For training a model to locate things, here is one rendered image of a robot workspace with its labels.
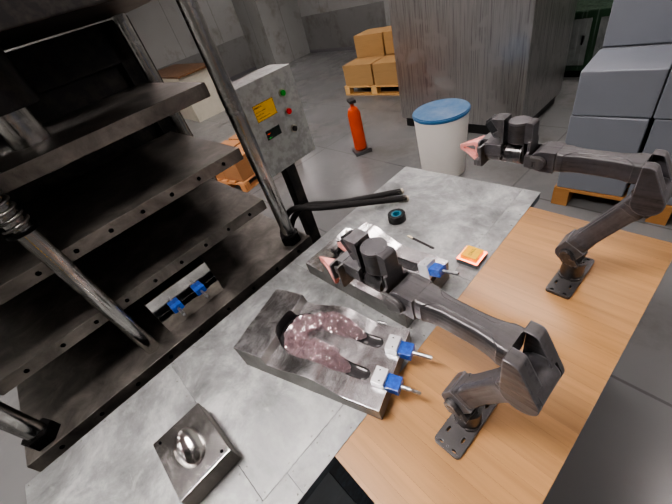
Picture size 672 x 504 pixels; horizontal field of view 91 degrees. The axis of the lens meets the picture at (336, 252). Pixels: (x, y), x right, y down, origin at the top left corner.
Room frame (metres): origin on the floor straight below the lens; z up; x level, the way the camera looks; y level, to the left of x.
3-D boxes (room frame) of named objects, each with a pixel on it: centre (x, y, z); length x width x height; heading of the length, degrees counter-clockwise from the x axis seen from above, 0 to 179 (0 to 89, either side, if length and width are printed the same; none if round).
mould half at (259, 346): (0.64, 0.14, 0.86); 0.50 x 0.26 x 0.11; 51
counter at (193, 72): (8.90, 2.12, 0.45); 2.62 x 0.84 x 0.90; 30
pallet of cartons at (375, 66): (5.86, -1.77, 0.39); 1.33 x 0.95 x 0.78; 32
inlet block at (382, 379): (0.43, -0.04, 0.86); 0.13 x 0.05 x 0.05; 51
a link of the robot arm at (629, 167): (0.63, -0.70, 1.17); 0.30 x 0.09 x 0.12; 30
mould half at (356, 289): (0.91, -0.11, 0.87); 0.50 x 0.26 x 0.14; 34
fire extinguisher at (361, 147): (3.74, -0.69, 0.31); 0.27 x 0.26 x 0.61; 138
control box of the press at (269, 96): (1.61, 0.10, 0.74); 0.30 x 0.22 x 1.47; 124
